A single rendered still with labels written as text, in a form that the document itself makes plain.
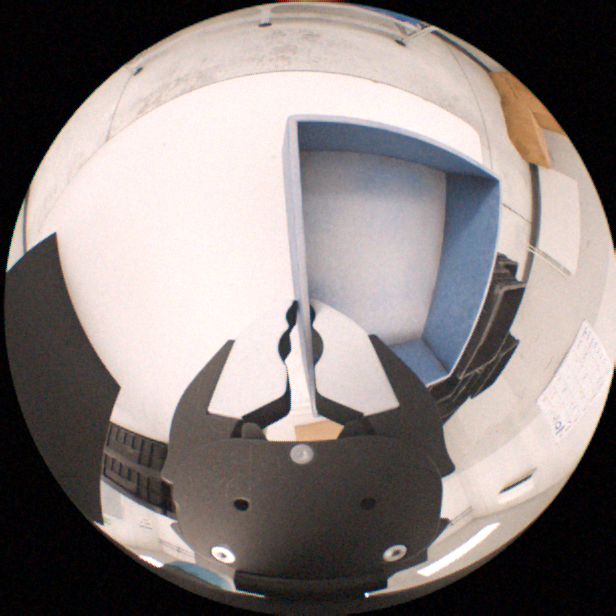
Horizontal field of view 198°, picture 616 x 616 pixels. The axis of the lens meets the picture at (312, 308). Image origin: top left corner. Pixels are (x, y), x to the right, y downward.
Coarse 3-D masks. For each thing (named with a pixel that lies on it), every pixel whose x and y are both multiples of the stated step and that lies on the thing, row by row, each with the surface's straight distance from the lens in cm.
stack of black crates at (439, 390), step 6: (456, 372) 128; (450, 378) 133; (456, 378) 129; (462, 378) 125; (432, 384) 100; (438, 384) 135; (444, 384) 137; (450, 384) 134; (456, 384) 130; (432, 390) 130; (438, 390) 132; (444, 390) 134; (450, 390) 135; (432, 396) 127; (438, 396) 129; (444, 396) 131
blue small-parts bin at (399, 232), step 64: (320, 128) 10; (384, 128) 10; (320, 192) 15; (384, 192) 17; (448, 192) 21; (320, 256) 16; (384, 256) 18; (448, 256) 21; (384, 320) 21; (448, 320) 22
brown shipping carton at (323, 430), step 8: (304, 424) 35; (312, 424) 35; (320, 424) 35; (328, 424) 35; (336, 424) 35; (296, 432) 35; (304, 432) 34; (312, 432) 34; (320, 432) 34; (328, 432) 34; (336, 432) 34; (296, 440) 34; (304, 440) 34; (312, 440) 34
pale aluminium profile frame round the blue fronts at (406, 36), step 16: (256, 16) 151; (272, 16) 151; (288, 16) 152; (304, 16) 152; (320, 16) 153; (336, 16) 156; (384, 16) 153; (192, 32) 161; (416, 32) 164; (160, 48) 165; (128, 64) 173
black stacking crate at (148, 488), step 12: (108, 456) 69; (108, 468) 68; (120, 468) 65; (132, 468) 62; (120, 480) 65; (132, 480) 62; (144, 480) 60; (156, 480) 58; (132, 492) 63; (144, 492) 60; (156, 492) 58; (168, 492) 61; (156, 504) 58; (168, 504) 59
